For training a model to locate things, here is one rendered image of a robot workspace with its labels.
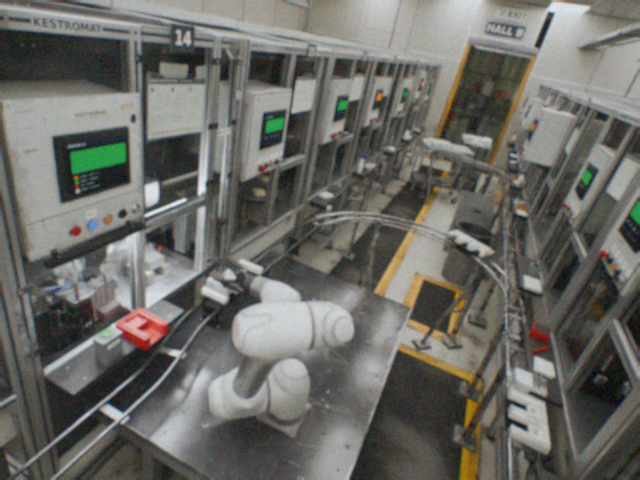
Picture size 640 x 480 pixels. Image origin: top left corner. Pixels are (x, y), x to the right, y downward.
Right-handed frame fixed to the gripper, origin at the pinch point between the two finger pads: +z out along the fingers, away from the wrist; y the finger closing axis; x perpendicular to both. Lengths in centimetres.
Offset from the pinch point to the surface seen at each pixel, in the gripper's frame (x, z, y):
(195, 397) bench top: 29, -15, -44
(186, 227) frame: -26.0, 38.1, -4.2
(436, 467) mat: -52, -128, -111
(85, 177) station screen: 44, 18, 48
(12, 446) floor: 55, 74, -112
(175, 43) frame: 4, 21, 86
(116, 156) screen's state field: 33, 18, 52
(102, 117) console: 35, 21, 64
